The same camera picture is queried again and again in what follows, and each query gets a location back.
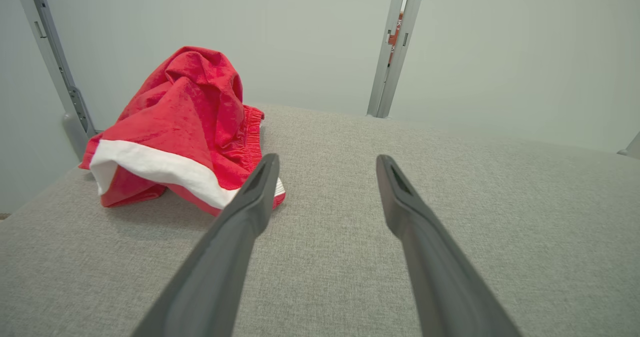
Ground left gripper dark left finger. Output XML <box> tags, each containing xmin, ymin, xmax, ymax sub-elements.
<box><xmin>131</xmin><ymin>153</ymin><xmax>281</xmax><ymax>337</ymax></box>

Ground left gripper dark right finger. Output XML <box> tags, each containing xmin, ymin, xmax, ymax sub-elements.
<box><xmin>375</xmin><ymin>154</ymin><xmax>524</xmax><ymax>337</ymax></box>

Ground red shorts with white trim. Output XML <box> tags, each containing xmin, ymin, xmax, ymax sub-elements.
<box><xmin>78</xmin><ymin>46</ymin><xmax>287</xmax><ymax>217</ymax></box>

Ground grey fabric sofa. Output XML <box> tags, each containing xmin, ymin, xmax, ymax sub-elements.
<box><xmin>0</xmin><ymin>102</ymin><xmax>640</xmax><ymax>337</ymax></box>

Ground orange object behind partition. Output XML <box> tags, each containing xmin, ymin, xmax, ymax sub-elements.
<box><xmin>388</xmin><ymin>12</ymin><xmax>404</xmax><ymax>68</ymax></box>

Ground grey double partition post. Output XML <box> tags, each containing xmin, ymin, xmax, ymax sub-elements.
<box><xmin>366</xmin><ymin>0</ymin><xmax>429</xmax><ymax>119</ymax></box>

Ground grey single partition post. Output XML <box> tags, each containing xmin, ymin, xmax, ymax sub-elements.
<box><xmin>12</xmin><ymin>0</ymin><xmax>98</xmax><ymax>160</ymax></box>

